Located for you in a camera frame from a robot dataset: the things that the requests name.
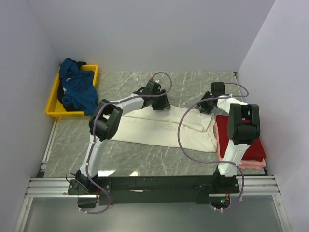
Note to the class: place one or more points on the yellow plastic bin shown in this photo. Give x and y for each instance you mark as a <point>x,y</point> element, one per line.
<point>54,108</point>

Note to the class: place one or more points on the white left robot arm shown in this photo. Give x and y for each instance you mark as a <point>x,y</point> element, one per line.
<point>104,124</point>

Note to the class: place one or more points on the black base crossbeam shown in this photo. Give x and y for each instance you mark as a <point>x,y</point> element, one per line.
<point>152,189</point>

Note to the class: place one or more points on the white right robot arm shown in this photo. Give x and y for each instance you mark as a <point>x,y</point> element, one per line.
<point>243,128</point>

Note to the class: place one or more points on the blue t shirt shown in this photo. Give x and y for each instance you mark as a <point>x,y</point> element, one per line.
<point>78,86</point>

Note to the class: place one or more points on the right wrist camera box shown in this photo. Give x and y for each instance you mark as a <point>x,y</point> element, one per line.
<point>217,88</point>

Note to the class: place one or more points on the white t shirt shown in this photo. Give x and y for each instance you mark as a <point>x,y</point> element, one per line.
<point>149,127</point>

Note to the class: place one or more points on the folded pink t shirt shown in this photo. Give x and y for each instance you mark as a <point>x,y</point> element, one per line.
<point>245,164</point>

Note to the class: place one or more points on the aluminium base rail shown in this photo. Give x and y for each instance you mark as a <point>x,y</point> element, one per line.
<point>58,187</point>

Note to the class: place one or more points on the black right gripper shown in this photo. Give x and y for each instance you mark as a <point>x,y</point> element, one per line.
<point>204,109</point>

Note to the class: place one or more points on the folded red t shirt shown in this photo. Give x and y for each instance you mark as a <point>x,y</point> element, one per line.
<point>255,152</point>

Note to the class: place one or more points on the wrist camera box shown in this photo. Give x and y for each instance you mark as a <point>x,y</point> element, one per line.
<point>217,88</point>
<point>152,87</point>

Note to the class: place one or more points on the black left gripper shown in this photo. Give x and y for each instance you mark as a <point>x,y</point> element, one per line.
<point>163,104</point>

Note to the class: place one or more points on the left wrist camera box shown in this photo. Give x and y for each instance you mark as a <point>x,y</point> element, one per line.
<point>152,87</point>

